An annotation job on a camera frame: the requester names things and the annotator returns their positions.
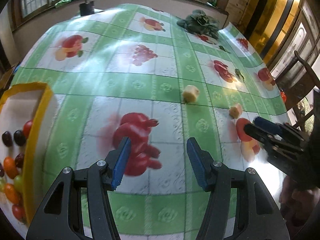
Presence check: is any green fruit print tablecloth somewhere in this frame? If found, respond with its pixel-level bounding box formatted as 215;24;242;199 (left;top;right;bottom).
13;4;287;239

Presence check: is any green cloth on sill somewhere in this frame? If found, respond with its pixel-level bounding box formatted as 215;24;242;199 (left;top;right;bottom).
55;0;73;8

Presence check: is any dark plum in box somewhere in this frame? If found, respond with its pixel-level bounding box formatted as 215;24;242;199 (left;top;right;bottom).
2;131;13;147

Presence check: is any corn cob piece right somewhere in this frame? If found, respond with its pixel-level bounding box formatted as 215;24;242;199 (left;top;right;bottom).
229;103;243;119

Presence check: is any person right hand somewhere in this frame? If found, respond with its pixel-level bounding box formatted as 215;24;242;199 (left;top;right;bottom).
279;176;319;227

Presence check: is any black pot on sill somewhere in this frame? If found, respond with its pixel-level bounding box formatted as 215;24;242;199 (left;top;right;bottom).
79;0;95;16

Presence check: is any small loose leaf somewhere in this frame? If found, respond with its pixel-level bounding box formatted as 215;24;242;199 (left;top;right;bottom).
234;68;245;83

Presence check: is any green grape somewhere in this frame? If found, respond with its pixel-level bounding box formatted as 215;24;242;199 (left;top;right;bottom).
14;174;23;193

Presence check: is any red tomato on table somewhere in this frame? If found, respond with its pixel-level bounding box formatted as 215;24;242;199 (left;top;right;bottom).
12;204;25;222

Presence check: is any orange tangerine on table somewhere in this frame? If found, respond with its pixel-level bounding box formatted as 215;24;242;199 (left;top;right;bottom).
4;183;22;205

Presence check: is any wooden chair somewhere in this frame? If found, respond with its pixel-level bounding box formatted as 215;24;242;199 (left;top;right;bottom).
276;50;319;132

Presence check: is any corn cob piece back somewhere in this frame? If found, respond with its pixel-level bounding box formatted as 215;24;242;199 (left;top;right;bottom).
182;85;200;103

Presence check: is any loose green leaf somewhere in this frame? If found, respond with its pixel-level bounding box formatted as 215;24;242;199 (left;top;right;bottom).
218;45;231;54

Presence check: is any orange tangerine in box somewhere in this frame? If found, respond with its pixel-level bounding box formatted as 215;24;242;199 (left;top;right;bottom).
3;157;19;179

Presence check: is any corn cob piece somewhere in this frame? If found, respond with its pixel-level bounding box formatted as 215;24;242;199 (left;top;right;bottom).
182;85;200;103
229;103;243;119

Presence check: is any red jujube date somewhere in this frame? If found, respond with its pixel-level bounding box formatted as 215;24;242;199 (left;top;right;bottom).
15;152;24;169

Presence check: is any red tomato in box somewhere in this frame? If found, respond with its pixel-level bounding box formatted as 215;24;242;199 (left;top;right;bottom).
22;120;33;139

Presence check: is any yellow rimmed white box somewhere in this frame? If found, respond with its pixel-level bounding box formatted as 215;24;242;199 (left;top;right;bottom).
1;82;59;224

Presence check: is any green leafy vegetable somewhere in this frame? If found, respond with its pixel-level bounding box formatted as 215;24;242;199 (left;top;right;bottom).
177;9;220;40

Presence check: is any dark plum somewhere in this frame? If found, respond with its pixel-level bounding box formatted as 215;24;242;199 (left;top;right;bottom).
14;130;26;147
2;131;13;147

